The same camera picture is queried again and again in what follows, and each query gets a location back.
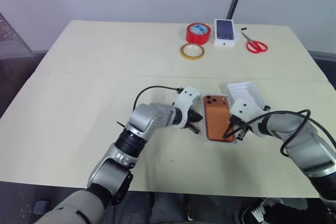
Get black and white sneaker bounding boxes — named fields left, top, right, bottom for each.
left=240, top=197, right=288, bottom=224

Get red tape roll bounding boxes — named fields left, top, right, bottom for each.
left=186, top=23, right=212, bottom=45

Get white box with phone picture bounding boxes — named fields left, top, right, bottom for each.
left=213, top=18, right=240, bottom=48

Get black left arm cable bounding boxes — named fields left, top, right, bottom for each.
left=132, top=85, right=184, bottom=116

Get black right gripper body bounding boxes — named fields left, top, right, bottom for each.
left=228, top=115, right=249, bottom=133

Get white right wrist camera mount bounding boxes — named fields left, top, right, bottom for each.
left=229, top=98, right=271, bottom=125

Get white phone box base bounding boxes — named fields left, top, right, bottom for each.
left=202, top=93, right=239, bottom=144

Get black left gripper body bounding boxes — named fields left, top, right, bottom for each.
left=181, top=108, right=197, bottom=130

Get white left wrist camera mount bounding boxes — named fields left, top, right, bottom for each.
left=172, top=86, right=201, bottom=130

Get red handled scissors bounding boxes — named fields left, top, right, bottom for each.
left=240, top=31, right=269, bottom=55

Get small grey box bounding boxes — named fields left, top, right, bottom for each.
left=33, top=201, right=50, bottom=215

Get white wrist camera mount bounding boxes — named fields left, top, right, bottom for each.
left=172, top=86, right=201, bottom=130
left=229, top=98, right=271, bottom=125

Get yellow tape roll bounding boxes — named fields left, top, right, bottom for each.
left=180, top=42, right=205, bottom=61

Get dark grey furniture edge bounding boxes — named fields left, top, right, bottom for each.
left=307, top=49, right=336, bottom=63

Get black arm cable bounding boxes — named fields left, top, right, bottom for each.
left=245, top=109, right=336, bottom=158
left=132, top=85, right=184, bottom=116

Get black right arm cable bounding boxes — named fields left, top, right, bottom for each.
left=245, top=109, right=336, bottom=158

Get white phone box lid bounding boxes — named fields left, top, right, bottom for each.
left=226, top=81, right=269, bottom=111

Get orange smartphone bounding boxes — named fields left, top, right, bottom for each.
left=203, top=94, right=236, bottom=143

